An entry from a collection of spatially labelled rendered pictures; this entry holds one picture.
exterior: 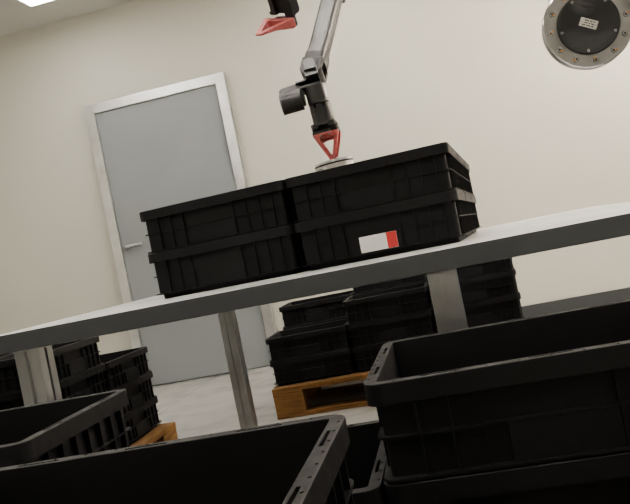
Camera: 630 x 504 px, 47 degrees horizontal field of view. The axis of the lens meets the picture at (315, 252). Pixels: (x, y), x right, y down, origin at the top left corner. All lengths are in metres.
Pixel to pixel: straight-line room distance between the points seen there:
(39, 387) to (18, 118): 4.40
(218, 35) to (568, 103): 2.45
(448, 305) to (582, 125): 3.79
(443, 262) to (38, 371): 0.91
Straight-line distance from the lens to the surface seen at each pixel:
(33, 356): 1.74
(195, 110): 5.40
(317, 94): 1.96
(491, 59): 5.20
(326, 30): 2.12
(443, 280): 1.49
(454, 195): 1.71
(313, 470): 0.54
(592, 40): 1.86
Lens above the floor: 0.75
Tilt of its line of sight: level
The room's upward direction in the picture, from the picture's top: 11 degrees counter-clockwise
